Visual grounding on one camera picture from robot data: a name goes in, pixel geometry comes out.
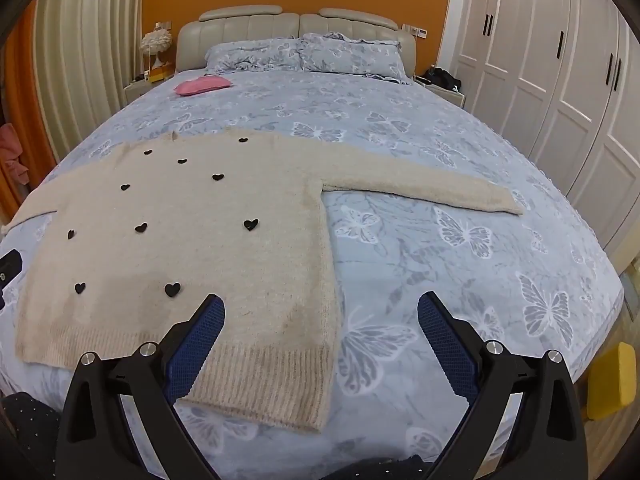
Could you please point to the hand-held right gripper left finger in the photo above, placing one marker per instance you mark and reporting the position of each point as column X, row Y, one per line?
column 200, row 340

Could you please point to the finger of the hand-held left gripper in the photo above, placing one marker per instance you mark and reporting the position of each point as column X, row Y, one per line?
column 10, row 266

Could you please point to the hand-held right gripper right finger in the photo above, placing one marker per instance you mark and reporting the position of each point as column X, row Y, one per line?
column 442, row 340

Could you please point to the beige sweater with black hearts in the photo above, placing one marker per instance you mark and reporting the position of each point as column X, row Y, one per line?
column 200, row 250

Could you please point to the pink cloth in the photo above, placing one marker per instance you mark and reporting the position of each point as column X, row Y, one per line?
column 12, row 155

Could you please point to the grey butterfly print bedspread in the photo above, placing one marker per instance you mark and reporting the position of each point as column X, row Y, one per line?
column 450, row 170

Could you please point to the yellow stool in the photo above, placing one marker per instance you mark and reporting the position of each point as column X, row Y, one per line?
column 610, row 380

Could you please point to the cream pleated curtain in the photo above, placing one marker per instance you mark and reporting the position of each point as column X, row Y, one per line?
column 85, row 60

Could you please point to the white nightstand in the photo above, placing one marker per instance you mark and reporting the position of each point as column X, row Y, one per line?
column 142, row 87
column 447, row 95

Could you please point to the pink pouch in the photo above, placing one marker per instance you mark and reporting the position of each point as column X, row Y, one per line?
column 202, row 86

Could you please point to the black bag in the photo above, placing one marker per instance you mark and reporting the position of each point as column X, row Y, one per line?
column 444, row 79

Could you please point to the white feather lamp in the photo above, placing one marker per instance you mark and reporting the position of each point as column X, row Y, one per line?
column 156, row 45

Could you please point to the white panelled wardrobe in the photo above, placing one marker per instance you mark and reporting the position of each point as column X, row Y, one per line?
column 550, row 85

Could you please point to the grey butterfly print pillow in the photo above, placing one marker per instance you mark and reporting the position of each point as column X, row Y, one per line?
column 255, row 55
column 350, row 55

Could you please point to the beige padded headboard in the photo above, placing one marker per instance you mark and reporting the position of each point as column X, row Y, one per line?
column 250, row 25

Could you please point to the wall switch plate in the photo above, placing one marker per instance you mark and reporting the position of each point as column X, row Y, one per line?
column 415, row 30
column 163, row 24

